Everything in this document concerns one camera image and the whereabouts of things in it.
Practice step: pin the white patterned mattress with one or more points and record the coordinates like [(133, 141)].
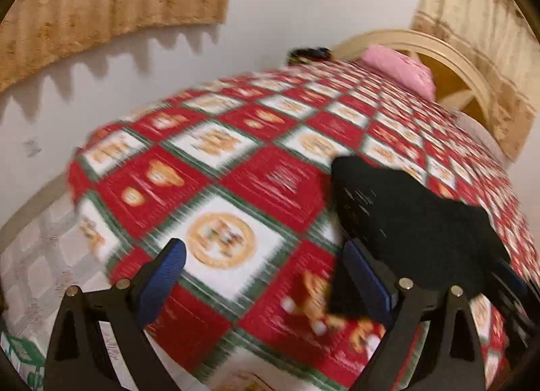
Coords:
[(64, 244)]

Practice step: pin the beige curtain by headboard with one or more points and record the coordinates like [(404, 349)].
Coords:
[(496, 38)]

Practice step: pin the black pants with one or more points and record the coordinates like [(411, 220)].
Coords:
[(434, 241)]

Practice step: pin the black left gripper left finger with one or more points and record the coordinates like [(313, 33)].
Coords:
[(77, 357)]

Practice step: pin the red green patchwork quilt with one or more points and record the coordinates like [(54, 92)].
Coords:
[(239, 170)]

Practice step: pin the striped pillow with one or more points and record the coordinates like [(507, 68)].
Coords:
[(481, 135)]

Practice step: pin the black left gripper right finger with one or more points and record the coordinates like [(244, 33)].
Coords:
[(451, 358)]

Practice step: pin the black object on bed edge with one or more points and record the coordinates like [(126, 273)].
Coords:
[(304, 56)]

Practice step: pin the pink folded blanket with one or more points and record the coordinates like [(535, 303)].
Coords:
[(411, 74)]

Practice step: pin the beige side window curtain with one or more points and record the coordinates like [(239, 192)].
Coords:
[(37, 33)]

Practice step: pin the cream wooden headboard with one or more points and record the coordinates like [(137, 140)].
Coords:
[(459, 84)]

